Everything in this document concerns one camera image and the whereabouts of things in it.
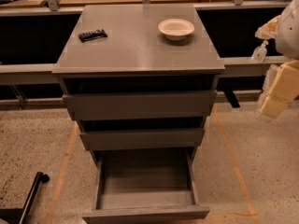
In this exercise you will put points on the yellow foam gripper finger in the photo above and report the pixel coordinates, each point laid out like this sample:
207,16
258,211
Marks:
280,88

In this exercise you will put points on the grey bottom drawer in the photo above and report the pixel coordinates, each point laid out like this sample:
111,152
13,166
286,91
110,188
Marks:
145,185

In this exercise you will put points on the grey drawer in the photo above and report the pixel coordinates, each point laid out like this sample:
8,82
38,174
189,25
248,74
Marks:
138,139
145,185
139,105

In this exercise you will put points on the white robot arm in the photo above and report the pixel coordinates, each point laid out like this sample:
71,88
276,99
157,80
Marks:
284,28

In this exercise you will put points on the grey top drawer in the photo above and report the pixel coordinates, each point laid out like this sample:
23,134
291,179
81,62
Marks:
139,105

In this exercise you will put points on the grey middle drawer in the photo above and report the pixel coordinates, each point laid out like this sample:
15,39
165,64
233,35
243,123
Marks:
138,139

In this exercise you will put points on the grey drawer cabinet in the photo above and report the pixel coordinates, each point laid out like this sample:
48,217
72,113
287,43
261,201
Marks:
136,57

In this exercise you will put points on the white paper bowl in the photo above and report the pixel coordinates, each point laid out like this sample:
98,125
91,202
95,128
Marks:
176,29

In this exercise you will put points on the grey metal railing frame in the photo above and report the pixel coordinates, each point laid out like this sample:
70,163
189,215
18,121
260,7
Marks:
32,43

